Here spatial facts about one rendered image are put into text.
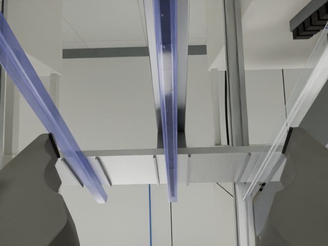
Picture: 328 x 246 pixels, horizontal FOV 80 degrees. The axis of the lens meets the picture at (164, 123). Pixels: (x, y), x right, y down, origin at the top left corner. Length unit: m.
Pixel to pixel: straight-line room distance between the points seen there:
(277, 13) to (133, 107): 1.60
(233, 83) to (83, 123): 1.77
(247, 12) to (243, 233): 0.60
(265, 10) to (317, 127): 0.40
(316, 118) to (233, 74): 0.29
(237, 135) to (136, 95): 1.59
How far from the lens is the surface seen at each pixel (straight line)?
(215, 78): 1.03
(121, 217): 2.18
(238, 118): 0.59
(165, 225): 2.17
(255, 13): 0.68
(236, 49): 0.64
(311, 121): 0.39
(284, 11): 0.71
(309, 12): 0.69
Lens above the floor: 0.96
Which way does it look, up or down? 5 degrees down
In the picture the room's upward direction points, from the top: 178 degrees clockwise
